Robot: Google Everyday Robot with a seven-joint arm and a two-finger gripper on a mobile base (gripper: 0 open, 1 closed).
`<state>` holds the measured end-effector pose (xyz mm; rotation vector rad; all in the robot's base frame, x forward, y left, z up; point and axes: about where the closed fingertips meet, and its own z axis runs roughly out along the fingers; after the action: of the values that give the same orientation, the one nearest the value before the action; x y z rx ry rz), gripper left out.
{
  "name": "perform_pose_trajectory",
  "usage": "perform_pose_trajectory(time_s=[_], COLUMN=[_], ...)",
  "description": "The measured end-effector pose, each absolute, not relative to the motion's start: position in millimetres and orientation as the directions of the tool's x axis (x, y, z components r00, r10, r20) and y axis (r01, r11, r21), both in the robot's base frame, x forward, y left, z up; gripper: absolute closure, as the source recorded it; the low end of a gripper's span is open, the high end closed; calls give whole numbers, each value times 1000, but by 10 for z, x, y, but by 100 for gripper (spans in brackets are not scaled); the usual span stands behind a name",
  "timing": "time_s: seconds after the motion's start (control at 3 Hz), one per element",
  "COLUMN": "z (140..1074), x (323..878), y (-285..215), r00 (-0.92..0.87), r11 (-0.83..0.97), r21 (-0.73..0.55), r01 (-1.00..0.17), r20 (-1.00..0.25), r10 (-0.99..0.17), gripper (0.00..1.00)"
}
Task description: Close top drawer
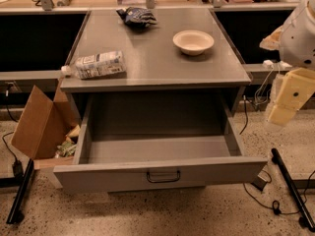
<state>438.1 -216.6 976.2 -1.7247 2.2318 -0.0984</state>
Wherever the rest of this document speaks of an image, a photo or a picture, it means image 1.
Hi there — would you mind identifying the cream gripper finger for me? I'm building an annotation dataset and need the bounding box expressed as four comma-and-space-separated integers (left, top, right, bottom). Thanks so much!
259, 27, 283, 51
267, 104, 296, 127

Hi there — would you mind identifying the grey top drawer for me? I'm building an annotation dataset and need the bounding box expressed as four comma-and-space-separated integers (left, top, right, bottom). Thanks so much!
54, 90, 267, 193

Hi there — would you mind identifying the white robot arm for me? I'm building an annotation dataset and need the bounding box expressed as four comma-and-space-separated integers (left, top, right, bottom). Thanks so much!
260, 0, 315, 130

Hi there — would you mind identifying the grey drawer cabinet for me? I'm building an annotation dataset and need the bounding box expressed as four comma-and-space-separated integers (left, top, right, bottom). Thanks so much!
61, 8, 250, 93

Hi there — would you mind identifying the white power strip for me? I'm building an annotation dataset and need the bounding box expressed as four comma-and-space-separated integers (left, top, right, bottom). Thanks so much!
262, 60, 291, 69

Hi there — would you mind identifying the black power adapter right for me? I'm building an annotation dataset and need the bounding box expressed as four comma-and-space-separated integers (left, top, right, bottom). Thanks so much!
251, 176, 267, 191

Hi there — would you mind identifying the black power adapter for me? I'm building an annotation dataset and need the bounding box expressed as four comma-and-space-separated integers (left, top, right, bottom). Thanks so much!
12, 160, 24, 178
251, 176, 267, 191

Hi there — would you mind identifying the white bowl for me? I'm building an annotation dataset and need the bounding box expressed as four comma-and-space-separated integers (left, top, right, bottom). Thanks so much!
173, 30, 215, 56

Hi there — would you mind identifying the black right stand leg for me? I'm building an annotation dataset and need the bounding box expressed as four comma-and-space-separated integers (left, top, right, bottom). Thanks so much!
271, 148, 315, 233

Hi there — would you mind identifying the black stand leg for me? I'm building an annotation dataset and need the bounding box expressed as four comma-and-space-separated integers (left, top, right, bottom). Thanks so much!
6, 159, 33, 224
271, 148, 315, 233

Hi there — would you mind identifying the blue chip bag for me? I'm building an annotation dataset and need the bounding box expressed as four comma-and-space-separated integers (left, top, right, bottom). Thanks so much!
116, 7, 158, 29

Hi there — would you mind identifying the white milk carton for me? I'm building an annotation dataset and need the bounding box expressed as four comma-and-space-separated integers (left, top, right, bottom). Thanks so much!
61, 51, 126, 80

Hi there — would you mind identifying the green snack packet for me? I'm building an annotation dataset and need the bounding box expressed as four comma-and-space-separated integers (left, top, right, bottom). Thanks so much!
55, 141, 76, 158

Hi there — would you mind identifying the brown cardboard box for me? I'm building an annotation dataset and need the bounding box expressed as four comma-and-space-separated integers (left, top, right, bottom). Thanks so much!
11, 79, 80, 169

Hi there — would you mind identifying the black power adapter left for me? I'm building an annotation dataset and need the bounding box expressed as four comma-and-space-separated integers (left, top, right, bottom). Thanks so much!
12, 160, 24, 178

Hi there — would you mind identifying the black left stand leg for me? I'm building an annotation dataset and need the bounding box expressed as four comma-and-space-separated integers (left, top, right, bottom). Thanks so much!
6, 159, 33, 224

